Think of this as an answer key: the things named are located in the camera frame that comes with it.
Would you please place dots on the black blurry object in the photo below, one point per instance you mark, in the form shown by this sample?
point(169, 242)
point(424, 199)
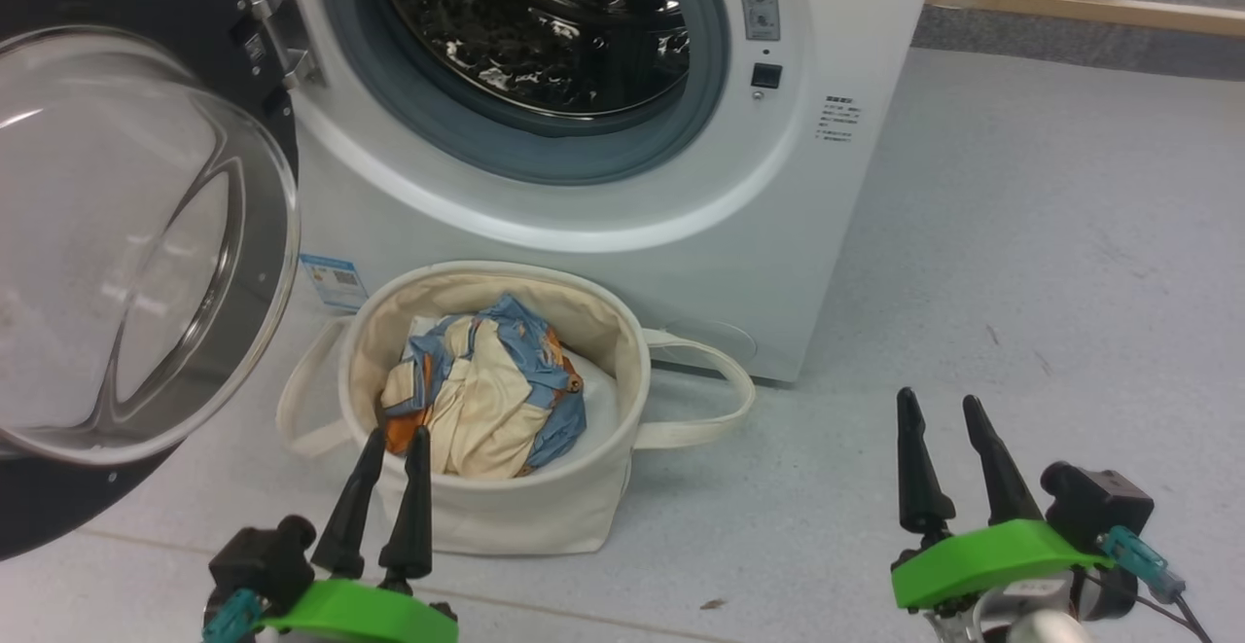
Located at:
point(766, 75)

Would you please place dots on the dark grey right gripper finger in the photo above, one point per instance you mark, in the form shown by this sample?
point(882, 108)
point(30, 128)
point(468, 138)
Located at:
point(1002, 487)
point(919, 478)

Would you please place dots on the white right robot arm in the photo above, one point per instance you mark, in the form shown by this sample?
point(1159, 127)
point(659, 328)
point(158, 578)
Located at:
point(1046, 628)

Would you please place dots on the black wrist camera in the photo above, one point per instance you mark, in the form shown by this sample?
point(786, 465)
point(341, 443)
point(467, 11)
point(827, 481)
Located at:
point(1099, 502)
point(258, 555)

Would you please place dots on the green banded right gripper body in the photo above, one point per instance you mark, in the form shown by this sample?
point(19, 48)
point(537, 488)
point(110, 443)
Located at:
point(982, 555)

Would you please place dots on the round filter cover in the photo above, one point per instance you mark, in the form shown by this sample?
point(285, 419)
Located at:
point(720, 341)

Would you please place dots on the small printed text label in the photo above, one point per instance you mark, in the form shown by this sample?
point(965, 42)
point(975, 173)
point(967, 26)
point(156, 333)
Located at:
point(837, 118)

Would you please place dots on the blue energy label sticker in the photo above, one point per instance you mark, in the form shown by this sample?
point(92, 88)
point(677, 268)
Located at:
point(334, 281)

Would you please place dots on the cyan camera connector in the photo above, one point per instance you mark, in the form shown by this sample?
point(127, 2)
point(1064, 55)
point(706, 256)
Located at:
point(231, 616)
point(1143, 560)

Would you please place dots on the stainless steel washing machine drum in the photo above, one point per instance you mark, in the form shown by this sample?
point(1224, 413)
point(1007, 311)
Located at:
point(545, 30)

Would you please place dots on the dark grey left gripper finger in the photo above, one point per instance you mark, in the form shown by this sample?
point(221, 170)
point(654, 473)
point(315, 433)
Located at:
point(411, 517)
point(348, 517)

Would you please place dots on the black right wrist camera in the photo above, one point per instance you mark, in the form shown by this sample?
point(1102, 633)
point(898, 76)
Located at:
point(1099, 502)

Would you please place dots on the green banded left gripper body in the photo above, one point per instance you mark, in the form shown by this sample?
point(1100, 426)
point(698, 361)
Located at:
point(370, 616)

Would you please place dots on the metal door hinge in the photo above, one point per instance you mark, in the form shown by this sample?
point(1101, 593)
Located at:
point(282, 20)

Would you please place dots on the cyan right camera connector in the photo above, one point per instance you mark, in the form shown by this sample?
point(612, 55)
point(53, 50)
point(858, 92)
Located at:
point(1143, 560)

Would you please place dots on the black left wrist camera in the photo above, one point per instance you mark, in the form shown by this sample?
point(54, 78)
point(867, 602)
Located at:
point(258, 555)

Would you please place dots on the white front-load washing machine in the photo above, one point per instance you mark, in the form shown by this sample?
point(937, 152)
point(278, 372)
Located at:
point(700, 234)

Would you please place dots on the grey rubber door gasket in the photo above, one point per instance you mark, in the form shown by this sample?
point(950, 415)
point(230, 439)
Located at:
point(486, 142)

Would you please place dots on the wooden baseboard strip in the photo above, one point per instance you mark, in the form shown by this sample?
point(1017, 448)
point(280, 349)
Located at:
point(1089, 9)

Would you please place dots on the cyan left camera connector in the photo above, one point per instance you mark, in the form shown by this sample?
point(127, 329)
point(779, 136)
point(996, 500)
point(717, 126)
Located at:
point(231, 616)

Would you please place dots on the cream canvas laundry basket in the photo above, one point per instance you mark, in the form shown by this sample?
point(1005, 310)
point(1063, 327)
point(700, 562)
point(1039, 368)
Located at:
point(525, 517)

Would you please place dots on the round black glass washer door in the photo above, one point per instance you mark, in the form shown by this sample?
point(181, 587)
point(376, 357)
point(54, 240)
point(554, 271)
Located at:
point(126, 234)

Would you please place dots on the white pillow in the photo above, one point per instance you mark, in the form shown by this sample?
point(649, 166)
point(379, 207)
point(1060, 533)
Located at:
point(598, 410)

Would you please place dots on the blue and orange garment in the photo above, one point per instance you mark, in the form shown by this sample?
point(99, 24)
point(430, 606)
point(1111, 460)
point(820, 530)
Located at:
point(525, 332)

